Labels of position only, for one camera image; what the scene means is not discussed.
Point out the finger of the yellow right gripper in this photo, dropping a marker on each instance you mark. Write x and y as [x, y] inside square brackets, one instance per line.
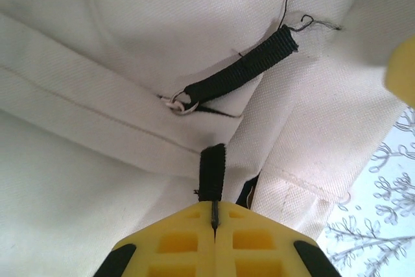
[403, 72]

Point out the beige canvas backpack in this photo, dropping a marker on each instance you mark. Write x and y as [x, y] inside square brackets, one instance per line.
[97, 30]

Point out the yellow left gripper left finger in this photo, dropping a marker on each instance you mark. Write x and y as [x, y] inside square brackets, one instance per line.
[181, 225]

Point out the floral tablecloth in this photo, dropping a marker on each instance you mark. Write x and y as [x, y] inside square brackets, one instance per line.
[382, 225]

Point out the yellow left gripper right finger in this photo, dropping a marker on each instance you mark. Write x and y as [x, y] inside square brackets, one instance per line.
[246, 225]

